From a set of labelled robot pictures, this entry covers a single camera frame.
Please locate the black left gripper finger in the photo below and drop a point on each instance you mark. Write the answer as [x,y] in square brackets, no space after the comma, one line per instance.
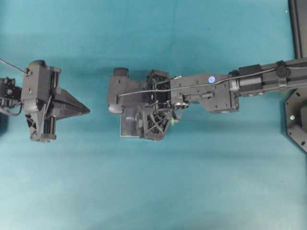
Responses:
[66,111]
[64,97]

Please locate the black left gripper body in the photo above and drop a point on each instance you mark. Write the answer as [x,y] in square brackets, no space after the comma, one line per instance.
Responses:
[36,98]

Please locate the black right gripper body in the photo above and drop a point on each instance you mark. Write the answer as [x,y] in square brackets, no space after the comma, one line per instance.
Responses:
[153,117]

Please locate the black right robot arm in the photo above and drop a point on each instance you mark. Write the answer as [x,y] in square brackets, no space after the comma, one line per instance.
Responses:
[217,93]

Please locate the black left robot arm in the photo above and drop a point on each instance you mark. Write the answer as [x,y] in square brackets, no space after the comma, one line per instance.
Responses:
[10,97]

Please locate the grey metal base block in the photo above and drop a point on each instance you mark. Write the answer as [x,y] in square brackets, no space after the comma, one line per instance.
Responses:
[131,123]

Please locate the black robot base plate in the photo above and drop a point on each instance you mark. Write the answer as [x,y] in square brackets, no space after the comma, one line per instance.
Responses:
[296,117]

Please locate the black frame rail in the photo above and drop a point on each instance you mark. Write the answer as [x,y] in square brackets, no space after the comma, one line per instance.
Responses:
[298,18]

